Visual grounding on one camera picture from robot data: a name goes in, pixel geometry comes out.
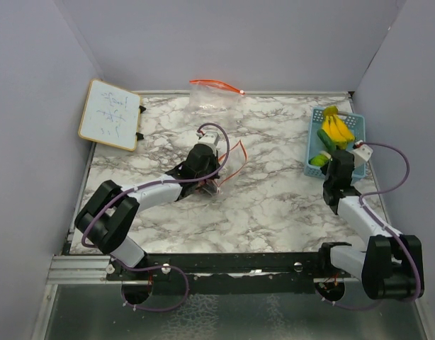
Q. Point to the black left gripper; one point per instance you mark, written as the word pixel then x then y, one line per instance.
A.
pixel 215 161

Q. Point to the clear zip top bag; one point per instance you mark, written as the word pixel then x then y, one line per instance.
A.
pixel 237 159
pixel 212 96

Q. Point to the green fake cucumber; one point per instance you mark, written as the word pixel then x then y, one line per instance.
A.
pixel 328 143

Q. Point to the yellow fake banana bunch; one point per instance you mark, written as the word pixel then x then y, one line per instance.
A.
pixel 336 128

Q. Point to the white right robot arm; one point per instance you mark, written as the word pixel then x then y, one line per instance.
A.
pixel 391 267

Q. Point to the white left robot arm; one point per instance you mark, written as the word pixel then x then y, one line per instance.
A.
pixel 106 218

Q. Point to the green fake vegetable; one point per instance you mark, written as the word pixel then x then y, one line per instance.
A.
pixel 320 159

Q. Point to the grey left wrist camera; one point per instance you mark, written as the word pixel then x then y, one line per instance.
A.
pixel 209 138

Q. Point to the small whiteboard with wooden frame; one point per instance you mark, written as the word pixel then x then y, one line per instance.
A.
pixel 111 116

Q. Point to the black metal base rail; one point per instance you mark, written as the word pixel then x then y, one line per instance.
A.
pixel 229 273

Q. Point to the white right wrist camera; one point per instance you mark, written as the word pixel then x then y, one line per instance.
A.
pixel 362 153

